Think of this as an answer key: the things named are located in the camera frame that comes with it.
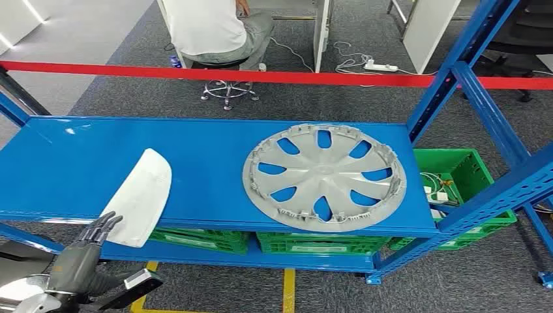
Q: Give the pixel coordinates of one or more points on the blue metal shelf rack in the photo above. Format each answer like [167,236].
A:
[194,172]

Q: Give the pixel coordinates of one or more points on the white office desk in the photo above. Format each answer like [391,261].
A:
[322,34]
[427,30]

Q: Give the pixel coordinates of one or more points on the white curved plastic car part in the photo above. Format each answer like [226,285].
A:
[140,198]

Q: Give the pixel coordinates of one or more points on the long red barrier belt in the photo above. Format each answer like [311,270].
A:
[259,77]

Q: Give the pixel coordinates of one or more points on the chrome stanchion post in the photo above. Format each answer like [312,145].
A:
[23,96]

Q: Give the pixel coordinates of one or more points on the seated person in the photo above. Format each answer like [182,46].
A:
[203,26]

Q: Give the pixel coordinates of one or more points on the yellow floor tape outline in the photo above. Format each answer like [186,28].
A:
[288,289]

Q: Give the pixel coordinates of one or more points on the black stool with chrome base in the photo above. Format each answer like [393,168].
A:
[227,88]

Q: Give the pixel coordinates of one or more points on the grey plastic wheel hubcap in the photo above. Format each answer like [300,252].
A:
[322,172]

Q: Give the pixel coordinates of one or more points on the black office chair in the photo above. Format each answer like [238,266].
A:
[523,39]

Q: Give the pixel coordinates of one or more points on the white power strip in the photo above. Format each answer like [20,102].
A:
[380,67]

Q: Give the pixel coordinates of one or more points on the plastic water bottle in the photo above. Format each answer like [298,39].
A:
[175,62]

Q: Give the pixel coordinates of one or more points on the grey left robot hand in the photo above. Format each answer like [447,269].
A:
[71,270]

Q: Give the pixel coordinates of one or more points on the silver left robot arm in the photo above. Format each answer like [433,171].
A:
[26,298]

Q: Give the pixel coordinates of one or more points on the open green plastic crate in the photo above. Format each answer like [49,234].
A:
[445,162]

